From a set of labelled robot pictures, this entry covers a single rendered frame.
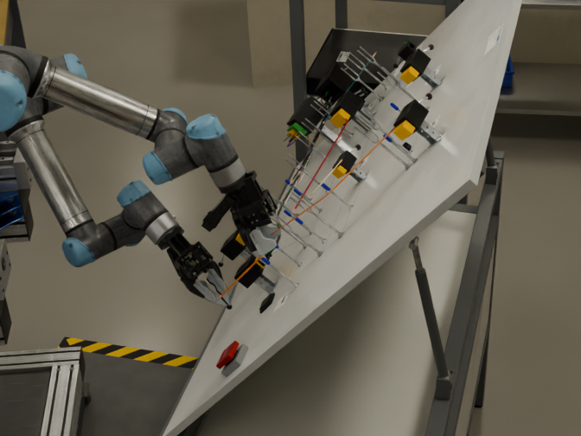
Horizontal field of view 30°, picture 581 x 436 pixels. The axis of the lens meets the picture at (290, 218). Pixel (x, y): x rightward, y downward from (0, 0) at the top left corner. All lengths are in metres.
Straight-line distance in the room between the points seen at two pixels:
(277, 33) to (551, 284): 2.04
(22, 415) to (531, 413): 1.68
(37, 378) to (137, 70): 2.63
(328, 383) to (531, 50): 3.42
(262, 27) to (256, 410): 3.18
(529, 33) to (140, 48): 2.13
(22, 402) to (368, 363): 1.34
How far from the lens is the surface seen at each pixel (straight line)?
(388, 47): 3.51
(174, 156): 2.35
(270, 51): 5.59
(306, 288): 2.27
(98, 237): 2.60
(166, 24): 6.47
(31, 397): 3.67
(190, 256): 2.51
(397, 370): 2.74
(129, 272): 4.44
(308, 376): 2.72
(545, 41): 5.82
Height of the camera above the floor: 2.66
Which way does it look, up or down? 35 degrees down
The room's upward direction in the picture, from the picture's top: 3 degrees counter-clockwise
